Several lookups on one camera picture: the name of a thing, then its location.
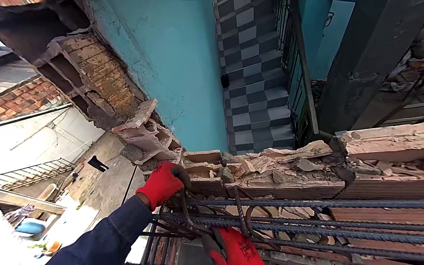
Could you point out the person's left hand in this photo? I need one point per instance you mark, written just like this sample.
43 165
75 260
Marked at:
159 186

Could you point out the person's right hand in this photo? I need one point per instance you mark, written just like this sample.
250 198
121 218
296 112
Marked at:
239 247

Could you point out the person's right fingers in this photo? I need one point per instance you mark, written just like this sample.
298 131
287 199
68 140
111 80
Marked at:
215 243

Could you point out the person's left fingers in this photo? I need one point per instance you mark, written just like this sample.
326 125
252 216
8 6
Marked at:
182 176

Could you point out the bent rusty steel stirrup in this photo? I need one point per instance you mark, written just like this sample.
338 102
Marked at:
186 213

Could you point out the small broken hollow brick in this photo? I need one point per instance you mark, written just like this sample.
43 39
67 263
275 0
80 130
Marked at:
204 185

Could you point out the rusty steel stirrup loop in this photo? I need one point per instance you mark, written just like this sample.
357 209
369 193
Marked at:
249 221
240 209

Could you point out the jagged broken brick chunk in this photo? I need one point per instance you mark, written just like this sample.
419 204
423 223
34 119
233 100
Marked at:
147 141

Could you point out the pile of brick fragments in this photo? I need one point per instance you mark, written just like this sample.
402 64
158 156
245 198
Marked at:
293 212

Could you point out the black hanging garment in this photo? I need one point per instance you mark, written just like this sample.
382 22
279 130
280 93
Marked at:
97 164

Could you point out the broken hollow brick with rubble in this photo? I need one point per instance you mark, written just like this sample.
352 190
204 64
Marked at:
289 187

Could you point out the long ribbed steel rebar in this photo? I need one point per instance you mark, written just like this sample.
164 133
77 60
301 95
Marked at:
307 222
344 248
307 204
326 231

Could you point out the checkered tiled staircase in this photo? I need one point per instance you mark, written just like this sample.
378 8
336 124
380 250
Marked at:
256 84

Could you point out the orange bucket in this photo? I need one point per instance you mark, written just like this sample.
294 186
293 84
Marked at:
53 246

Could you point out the metal railing with steps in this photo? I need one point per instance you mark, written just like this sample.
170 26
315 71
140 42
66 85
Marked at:
24 176

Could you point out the blue plastic tub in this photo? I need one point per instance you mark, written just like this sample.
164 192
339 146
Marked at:
30 227

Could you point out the dark metal stair railing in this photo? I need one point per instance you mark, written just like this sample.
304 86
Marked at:
304 62

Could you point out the large broken hollow brick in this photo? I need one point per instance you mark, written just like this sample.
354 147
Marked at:
392 145

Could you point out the light blue door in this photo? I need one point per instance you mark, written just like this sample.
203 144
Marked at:
331 40

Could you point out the corrugated metal roof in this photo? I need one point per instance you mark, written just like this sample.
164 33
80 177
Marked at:
2 79

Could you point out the dark grey concrete column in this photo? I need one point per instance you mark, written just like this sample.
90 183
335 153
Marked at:
366 66

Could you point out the metal ladder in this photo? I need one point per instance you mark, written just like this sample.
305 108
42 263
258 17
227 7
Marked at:
418 105

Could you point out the pile of rubble and debris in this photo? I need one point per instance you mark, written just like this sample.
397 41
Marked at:
412 62

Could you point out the broken brick wall section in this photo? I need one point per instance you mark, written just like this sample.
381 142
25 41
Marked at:
98 70

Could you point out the exposed red brick wall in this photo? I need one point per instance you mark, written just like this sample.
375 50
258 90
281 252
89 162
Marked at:
20 99

